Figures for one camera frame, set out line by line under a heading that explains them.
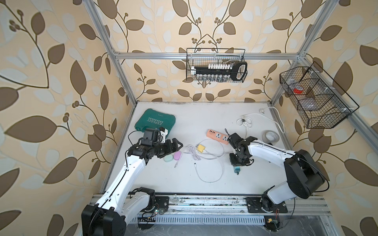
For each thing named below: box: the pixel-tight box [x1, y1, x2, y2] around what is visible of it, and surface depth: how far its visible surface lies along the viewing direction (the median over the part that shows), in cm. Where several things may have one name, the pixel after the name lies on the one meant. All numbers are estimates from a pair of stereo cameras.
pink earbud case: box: [173, 150, 182, 161], surface depth 91 cm
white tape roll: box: [261, 129, 280, 144], surface depth 100 cm
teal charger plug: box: [233, 165, 241, 176], surface depth 86 cm
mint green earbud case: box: [163, 154, 174, 163], surface depth 91 cm
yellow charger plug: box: [197, 144, 206, 153], surface depth 95 cm
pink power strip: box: [206, 128, 230, 146], surface depth 101 cm
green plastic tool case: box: [134, 108, 176, 137], surface depth 106 cm
